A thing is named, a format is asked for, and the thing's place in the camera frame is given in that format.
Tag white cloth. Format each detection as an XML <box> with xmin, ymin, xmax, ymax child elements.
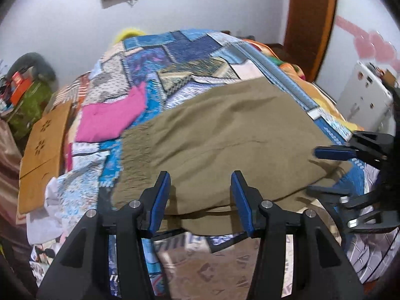
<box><xmin>26</xmin><ymin>177</ymin><xmax>68</xmax><ymax>245</ymax></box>

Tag grey cushion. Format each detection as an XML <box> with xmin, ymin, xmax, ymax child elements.
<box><xmin>8</xmin><ymin>52</ymin><xmax>57</xmax><ymax>82</ymax></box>

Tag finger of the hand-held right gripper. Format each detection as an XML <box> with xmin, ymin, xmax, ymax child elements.
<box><xmin>307</xmin><ymin>184</ymin><xmax>400</xmax><ymax>234</ymax></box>
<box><xmin>314</xmin><ymin>130</ymin><xmax>395</xmax><ymax>170</ymax></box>

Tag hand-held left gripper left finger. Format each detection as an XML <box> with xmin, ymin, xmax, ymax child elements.
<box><xmin>36</xmin><ymin>171</ymin><xmax>172</xmax><ymax>300</ymax></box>

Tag blue patchwork bedsheet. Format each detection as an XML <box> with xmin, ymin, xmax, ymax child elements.
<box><xmin>29</xmin><ymin>29</ymin><xmax>372</xmax><ymax>300</ymax></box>

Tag olive green pants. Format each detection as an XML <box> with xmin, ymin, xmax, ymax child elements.
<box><xmin>112</xmin><ymin>77</ymin><xmax>354</xmax><ymax>237</ymax></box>

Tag white plastic device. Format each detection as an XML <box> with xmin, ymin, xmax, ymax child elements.
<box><xmin>336</xmin><ymin>61</ymin><xmax>394</xmax><ymax>132</ymax></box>

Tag brown wooden door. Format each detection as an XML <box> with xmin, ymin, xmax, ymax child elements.
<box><xmin>283</xmin><ymin>0</ymin><xmax>340</xmax><ymax>82</ymax></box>

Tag grey striped cloth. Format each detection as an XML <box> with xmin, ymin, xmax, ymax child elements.
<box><xmin>343</xmin><ymin>162</ymin><xmax>400</xmax><ymax>286</ymax></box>

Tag pink garment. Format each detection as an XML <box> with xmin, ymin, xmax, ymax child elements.
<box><xmin>76</xmin><ymin>82</ymin><xmax>148</xmax><ymax>143</ymax></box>

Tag brown cut-out board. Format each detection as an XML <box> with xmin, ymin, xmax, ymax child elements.
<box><xmin>17</xmin><ymin>100</ymin><xmax>73</xmax><ymax>217</ymax></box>

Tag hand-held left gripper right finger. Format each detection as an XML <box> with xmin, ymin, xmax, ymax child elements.
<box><xmin>230</xmin><ymin>170</ymin><xmax>365</xmax><ymax>300</ymax></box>

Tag yellow fluffy item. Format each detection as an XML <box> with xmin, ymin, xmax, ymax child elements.
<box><xmin>112</xmin><ymin>27</ymin><xmax>146</xmax><ymax>43</ymax></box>

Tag beige printed cloth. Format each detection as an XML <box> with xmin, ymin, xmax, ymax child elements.
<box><xmin>156</xmin><ymin>234</ymin><xmax>295</xmax><ymax>300</ymax></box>

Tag orange box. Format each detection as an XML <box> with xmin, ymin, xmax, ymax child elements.
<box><xmin>9</xmin><ymin>71</ymin><xmax>34</xmax><ymax>104</ymax></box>

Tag green bag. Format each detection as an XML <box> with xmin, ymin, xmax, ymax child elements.
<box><xmin>7</xmin><ymin>79</ymin><xmax>54</xmax><ymax>139</ymax></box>

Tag pink wall decoration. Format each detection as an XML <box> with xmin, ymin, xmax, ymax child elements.
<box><xmin>335</xmin><ymin>15</ymin><xmax>398</xmax><ymax>67</ymax></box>

